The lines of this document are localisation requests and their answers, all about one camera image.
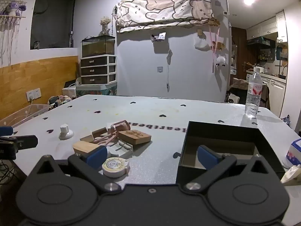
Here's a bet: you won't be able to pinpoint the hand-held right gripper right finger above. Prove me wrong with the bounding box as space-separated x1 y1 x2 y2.
180 145 279 193

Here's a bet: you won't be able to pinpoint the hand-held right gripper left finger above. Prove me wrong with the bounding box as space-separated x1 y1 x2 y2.
28 146 123 195

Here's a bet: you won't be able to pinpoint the oval wooden block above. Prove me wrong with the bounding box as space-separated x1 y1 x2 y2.
73 141 100 156

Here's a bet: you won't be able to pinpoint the black cardboard box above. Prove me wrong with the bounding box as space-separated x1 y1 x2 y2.
176 121 285 184

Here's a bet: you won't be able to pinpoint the pink hand-held tool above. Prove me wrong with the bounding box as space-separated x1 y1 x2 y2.
93 121 130 144

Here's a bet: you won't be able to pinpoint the white plastic knob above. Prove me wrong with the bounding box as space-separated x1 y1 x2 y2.
59 124 75 139

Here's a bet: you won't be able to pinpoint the carved square wooden block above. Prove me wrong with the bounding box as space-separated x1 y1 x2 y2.
118 129 152 146

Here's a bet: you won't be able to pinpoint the clear plastic storage bin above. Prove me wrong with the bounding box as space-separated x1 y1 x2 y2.
0 104 50 129

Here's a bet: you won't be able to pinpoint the small wooden block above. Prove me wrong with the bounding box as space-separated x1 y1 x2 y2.
80 127 109 143

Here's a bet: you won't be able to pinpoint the white paper items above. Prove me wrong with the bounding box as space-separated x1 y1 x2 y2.
108 140 134 159

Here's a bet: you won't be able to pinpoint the pile of plush toys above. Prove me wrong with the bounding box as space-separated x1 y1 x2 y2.
48 95 71 111

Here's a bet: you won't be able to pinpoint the chair with draped clothes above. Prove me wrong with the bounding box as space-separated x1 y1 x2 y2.
225 78 270 110

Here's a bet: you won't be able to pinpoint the clear plastic water bottle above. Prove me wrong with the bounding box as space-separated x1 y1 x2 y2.
245 67 263 118

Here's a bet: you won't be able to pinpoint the white drawer unit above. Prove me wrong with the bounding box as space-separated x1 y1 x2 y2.
80 55 117 85

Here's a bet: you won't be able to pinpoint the blue floral tissue pack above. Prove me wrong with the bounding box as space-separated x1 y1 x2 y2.
285 138 301 166

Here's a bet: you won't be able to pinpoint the crumpled white tissue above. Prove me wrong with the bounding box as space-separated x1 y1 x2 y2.
280 164 301 184

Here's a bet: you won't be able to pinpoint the pink hanging ribbon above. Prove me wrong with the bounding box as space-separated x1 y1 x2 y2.
209 26 222 74

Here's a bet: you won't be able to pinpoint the glass fish tank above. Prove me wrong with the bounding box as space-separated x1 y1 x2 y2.
81 35 115 57

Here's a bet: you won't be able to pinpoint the white hanging bag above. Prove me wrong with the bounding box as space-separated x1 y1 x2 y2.
194 37 211 52

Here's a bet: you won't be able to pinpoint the dark window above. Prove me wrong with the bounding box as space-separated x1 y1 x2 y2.
30 0 76 50

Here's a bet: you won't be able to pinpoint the purple plush toy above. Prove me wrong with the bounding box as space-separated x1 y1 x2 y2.
0 1 27 17

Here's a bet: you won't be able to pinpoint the dried flower bunch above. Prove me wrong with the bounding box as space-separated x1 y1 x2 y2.
99 16 111 37

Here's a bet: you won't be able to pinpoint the white kitchen cabinets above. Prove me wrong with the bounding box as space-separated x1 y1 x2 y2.
246 11 289 43

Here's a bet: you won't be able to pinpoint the printed cartoon cloth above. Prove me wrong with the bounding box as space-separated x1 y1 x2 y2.
115 0 215 33

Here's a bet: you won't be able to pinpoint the white wall socket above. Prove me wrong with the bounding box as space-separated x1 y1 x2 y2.
26 88 42 101

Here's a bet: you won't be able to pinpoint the macrame wall hanging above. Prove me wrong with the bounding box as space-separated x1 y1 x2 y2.
0 0 27 67

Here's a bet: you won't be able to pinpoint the hanging cord charm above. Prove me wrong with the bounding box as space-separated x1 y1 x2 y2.
166 49 174 93

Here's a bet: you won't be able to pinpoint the wall photo clip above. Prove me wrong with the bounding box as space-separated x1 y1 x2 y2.
150 32 167 43

